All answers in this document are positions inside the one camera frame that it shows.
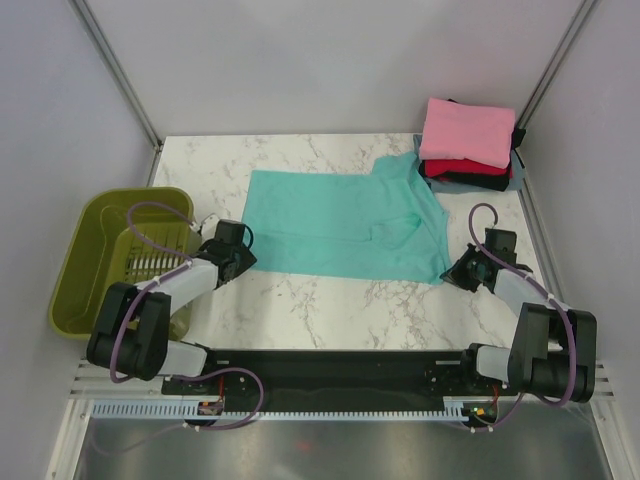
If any teal t-shirt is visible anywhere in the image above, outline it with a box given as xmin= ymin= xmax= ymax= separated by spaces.
xmin=242 ymin=152 xmax=451 ymax=285

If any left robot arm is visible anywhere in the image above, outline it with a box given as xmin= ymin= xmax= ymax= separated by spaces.
xmin=86 ymin=220 xmax=257 ymax=383

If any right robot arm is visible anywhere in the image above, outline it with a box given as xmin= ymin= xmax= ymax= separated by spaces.
xmin=441 ymin=228 xmax=597 ymax=403

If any folded black t-shirt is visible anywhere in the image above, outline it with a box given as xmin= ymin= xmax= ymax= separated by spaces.
xmin=417 ymin=98 xmax=526 ymax=191

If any folded grey-blue t-shirt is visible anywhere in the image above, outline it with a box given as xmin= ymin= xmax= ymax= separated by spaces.
xmin=417 ymin=150 xmax=525 ymax=194

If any olive green plastic tub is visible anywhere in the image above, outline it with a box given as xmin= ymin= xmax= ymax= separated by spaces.
xmin=49 ymin=187 xmax=201 ymax=340

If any folded red t-shirt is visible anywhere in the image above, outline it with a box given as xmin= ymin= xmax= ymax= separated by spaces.
xmin=419 ymin=159 xmax=512 ymax=178

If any folded pink t-shirt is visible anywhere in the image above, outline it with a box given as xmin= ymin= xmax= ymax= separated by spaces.
xmin=419 ymin=98 xmax=515 ymax=169

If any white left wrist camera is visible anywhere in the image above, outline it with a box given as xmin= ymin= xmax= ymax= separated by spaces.
xmin=189 ymin=213 xmax=219 ymax=236

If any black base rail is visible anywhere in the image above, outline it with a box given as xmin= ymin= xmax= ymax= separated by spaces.
xmin=162 ymin=350 xmax=502 ymax=411

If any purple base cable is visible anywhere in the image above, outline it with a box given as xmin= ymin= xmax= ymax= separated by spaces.
xmin=92 ymin=367 xmax=267 ymax=456

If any right aluminium frame post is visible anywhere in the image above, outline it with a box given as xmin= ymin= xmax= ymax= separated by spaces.
xmin=514 ymin=0 xmax=600 ymax=130

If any aluminium frame post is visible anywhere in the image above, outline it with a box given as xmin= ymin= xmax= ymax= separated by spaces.
xmin=68 ymin=0 xmax=164 ymax=151
xmin=514 ymin=0 xmax=600 ymax=130

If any white slotted cable duct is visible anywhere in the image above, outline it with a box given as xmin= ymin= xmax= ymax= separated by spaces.
xmin=90 ymin=397 xmax=497 ymax=422

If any left aluminium frame post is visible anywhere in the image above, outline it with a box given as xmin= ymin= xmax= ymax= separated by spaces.
xmin=68 ymin=0 xmax=164 ymax=151

